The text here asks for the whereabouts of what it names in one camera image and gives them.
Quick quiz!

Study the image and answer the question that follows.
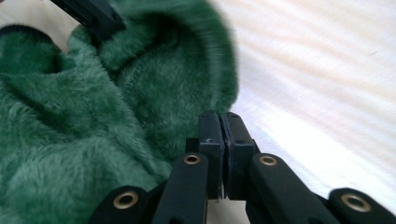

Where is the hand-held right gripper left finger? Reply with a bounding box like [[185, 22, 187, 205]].
[[199, 110, 226, 200]]

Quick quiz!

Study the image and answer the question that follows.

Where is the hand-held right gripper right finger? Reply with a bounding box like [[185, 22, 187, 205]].
[[221, 111, 260, 200]]

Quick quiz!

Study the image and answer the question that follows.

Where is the green fuzzy plush cloth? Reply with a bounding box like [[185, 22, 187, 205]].
[[0, 0, 241, 224]]

